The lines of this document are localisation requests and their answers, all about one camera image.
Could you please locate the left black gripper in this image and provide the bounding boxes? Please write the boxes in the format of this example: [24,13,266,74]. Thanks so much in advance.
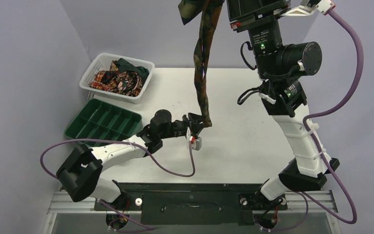
[160,114,207,140]

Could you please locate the orange green patterned tie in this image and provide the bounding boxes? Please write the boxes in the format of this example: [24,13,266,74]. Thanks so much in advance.
[178,0,224,128]

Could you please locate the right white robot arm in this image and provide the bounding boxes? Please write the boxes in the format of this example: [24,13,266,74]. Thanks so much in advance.
[227,0,340,208]

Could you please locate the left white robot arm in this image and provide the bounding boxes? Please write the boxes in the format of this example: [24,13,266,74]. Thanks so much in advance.
[56,110,207,210]

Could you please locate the red patterned ties pile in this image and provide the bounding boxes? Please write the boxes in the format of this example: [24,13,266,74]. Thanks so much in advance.
[89,68,146,97]

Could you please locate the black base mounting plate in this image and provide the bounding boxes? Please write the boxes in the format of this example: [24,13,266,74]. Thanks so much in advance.
[110,183,288,225]

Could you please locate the white plastic basket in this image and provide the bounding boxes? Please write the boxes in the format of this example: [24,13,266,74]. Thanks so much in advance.
[79,53,155,104]

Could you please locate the dark green tie in basket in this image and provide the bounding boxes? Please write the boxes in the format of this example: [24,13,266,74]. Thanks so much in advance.
[110,58,150,81]

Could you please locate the green compartment tray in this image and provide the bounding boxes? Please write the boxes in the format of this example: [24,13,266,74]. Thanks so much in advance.
[64,98,143,141]

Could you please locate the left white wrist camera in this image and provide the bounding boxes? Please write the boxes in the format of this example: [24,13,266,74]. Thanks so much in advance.
[186,127,202,151]

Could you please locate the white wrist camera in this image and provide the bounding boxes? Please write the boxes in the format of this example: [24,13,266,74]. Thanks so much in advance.
[281,0,336,17]
[186,127,202,151]

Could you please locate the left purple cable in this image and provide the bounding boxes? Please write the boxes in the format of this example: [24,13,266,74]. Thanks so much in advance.
[39,138,197,234]

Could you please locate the aluminium frame rail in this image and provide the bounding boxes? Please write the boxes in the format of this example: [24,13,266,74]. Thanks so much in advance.
[48,191,338,214]

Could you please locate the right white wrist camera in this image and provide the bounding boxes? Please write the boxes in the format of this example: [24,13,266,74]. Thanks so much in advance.
[281,0,336,17]

